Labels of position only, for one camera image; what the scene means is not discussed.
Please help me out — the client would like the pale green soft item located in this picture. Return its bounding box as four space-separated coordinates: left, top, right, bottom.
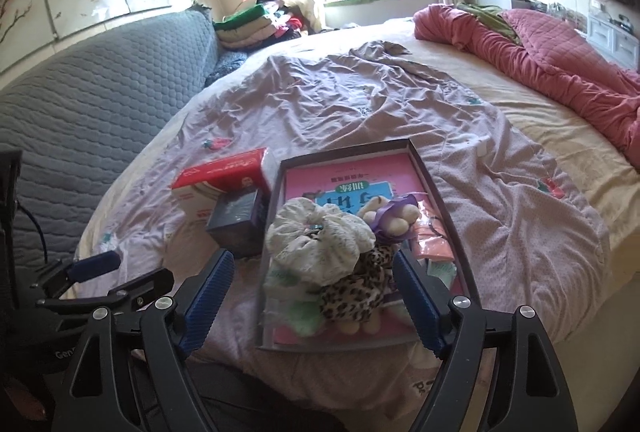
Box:
262 266 320 306

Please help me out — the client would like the green round plush ball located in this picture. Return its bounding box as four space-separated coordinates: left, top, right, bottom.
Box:
283 301 326 338

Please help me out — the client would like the white floral scrunchie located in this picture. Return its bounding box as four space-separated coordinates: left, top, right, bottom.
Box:
266 198 375 287

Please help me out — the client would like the pink dress teddy bear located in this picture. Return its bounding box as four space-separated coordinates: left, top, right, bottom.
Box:
335 309 382 336

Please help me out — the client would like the leopard print scrunchie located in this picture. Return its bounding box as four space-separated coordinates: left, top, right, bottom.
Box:
320 244 399 323

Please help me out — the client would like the purple dress teddy bear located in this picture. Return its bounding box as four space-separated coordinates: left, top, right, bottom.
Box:
357 195 420 243

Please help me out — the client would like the red white tissue box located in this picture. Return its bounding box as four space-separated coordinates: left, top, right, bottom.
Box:
170 148 279 222

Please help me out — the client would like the dark blue small box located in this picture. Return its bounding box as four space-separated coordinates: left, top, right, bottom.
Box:
205 188 269 259

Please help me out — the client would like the dark shallow box tray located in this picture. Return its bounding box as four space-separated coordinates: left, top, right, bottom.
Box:
252 137 474 354

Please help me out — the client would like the grey quilted headboard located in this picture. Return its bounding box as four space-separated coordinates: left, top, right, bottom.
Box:
1 8 219 266

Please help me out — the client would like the pink children's book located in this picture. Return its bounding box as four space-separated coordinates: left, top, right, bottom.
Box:
271 151 442 347

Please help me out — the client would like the beige round mattress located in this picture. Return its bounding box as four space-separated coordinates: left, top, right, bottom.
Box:
74 18 640 343

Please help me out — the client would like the folded clothes pile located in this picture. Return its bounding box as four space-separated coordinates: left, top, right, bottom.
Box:
214 0 309 51

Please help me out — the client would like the pink quilt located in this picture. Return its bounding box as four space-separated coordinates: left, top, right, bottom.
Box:
413 4 639 167

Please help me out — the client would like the white drawer cabinet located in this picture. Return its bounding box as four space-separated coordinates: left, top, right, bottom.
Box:
586 16 639 71

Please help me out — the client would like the green cloth on quilt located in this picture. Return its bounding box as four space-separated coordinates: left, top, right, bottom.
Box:
456 2 522 45

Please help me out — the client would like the black cable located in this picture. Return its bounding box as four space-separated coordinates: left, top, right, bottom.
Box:
16 203 50 265

